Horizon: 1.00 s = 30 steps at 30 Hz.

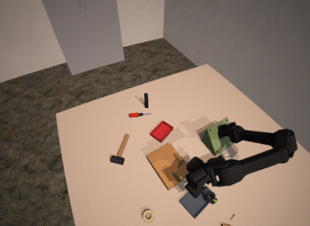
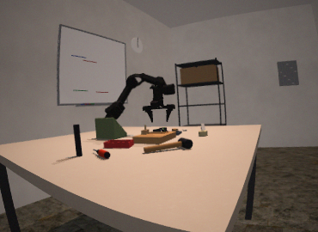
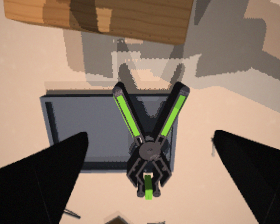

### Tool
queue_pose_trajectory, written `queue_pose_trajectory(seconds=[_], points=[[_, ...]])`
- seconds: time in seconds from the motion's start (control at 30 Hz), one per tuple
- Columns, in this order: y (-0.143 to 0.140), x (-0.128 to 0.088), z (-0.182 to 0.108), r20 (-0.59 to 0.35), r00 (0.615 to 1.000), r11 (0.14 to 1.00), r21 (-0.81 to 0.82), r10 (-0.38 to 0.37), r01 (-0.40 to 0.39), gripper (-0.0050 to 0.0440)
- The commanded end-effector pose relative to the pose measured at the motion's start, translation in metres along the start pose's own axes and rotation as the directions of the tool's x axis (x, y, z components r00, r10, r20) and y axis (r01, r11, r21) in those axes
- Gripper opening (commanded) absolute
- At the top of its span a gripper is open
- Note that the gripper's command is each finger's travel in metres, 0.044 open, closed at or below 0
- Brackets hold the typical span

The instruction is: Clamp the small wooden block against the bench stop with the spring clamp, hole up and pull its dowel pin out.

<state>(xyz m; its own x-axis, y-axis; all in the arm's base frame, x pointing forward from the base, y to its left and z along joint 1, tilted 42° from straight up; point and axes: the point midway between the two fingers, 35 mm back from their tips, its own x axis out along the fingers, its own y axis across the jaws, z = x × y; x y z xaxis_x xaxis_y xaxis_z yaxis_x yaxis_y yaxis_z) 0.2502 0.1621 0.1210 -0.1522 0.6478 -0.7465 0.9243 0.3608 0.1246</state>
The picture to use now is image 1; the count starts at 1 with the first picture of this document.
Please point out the black mallet with wooden handle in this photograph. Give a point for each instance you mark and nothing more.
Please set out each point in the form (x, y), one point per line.
(118, 159)

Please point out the beige ring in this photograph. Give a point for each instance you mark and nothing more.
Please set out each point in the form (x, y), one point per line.
(144, 216)

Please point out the black spring clamp with green grips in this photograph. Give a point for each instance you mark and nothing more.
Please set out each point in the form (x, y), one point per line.
(207, 199)

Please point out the red tray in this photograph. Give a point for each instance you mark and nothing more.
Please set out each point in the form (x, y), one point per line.
(161, 131)

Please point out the light brown wooden board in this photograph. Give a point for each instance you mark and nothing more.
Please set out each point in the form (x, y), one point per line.
(167, 167)

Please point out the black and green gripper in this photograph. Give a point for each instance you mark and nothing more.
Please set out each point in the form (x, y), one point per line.
(194, 193)

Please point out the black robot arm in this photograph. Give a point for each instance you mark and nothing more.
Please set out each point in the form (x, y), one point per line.
(233, 171)

